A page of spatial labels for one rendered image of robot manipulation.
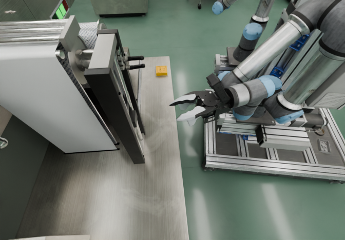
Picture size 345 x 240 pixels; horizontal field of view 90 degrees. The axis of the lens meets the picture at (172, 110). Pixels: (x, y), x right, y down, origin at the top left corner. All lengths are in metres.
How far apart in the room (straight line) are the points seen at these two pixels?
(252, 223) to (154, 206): 1.15
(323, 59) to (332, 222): 1.58
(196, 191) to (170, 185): 0.94
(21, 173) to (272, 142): 1.22
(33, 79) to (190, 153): 1.50
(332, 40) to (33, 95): 0.89
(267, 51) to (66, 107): 0.71
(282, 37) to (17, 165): 1.08
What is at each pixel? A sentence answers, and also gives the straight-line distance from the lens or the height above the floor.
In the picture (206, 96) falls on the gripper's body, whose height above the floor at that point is 1.24.
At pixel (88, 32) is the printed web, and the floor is 1.30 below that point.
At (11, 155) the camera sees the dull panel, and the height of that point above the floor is 1.06.
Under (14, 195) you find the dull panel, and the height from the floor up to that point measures 0.98.
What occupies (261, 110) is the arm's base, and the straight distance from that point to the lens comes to 1.10.
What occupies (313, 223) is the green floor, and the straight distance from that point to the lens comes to 2.03.
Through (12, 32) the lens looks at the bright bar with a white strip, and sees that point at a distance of 0.57.
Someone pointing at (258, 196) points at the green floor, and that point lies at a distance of 1.85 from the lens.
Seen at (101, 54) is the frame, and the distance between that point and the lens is 0.42.
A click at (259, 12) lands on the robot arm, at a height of 1.10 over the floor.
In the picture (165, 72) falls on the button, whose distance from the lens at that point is 1.11.
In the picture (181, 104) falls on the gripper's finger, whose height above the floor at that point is 1.21.
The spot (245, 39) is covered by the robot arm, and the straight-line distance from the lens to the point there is 1.38.
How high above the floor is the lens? 1.67
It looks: 55 degrees down
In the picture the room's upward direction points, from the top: straight up
